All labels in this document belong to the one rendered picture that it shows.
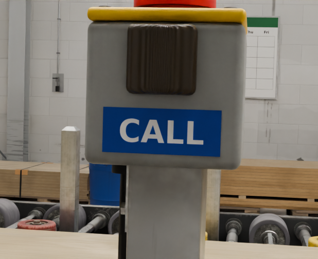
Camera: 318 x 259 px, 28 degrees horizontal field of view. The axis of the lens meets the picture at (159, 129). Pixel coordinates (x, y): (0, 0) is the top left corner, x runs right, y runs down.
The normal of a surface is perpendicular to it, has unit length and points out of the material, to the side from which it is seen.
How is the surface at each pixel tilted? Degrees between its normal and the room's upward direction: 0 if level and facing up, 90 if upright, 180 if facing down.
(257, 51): 90
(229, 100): 90
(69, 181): 90
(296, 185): 90
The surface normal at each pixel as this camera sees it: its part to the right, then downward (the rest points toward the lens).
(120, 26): -0.13, -0.22
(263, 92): -0.14, 0.05
